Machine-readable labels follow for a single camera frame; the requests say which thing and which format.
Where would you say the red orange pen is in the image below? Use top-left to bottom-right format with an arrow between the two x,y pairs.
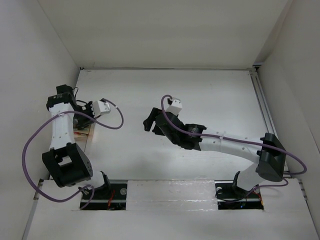
74,132 -> 89,137

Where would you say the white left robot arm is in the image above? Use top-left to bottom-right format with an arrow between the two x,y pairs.
42,84 -> 112,199

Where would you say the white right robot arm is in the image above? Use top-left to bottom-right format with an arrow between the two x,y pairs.
143,107 -> 286,200

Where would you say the clear smoky organizer tray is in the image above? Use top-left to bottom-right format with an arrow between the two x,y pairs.
73,123 -> 96,152

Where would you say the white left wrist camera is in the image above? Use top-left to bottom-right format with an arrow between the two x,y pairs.
91,98 -> 111,118

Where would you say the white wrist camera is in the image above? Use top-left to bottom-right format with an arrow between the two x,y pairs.
91,98 -> 111,118
165,98 -> 183,116

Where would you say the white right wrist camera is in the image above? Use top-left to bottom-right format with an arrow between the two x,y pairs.
165,98 -> 183,116

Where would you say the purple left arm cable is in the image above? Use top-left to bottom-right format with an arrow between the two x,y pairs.
21,98 -> 125,210

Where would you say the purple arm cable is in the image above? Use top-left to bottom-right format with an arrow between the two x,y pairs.
21,98 -> 125,210
161,94 -> 308,203

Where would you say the aluminium rail right side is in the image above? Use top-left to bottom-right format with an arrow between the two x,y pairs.
248,65 -> 277,135

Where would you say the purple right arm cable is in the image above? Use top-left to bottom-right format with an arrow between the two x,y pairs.
161,94 -> 308,203

